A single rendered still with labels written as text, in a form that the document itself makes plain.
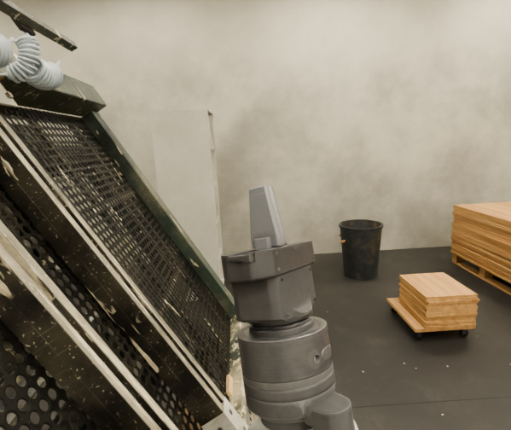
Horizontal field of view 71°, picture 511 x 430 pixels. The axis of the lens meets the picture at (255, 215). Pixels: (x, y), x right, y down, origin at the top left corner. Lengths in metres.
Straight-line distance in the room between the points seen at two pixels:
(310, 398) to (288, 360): 0.04
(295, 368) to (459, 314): 3.12
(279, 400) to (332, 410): 0.04
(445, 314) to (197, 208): 2.48
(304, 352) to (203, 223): 3.54
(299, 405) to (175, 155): 3.53
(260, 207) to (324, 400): 0.18
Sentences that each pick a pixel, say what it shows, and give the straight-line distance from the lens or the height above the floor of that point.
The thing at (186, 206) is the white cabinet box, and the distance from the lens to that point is 3.82.
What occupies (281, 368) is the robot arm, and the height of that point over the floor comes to 1.50.
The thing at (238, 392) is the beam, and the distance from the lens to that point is 1.30.
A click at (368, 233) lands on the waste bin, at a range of 4.34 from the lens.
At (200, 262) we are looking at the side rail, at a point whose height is 1.17.
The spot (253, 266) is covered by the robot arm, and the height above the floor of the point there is 1.59.
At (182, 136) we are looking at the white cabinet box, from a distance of 3.77.
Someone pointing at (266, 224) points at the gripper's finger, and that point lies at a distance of 0.35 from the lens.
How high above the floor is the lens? 1.69
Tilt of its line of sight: 11 degrees down
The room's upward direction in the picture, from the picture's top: 3 degrees counter-clockwise
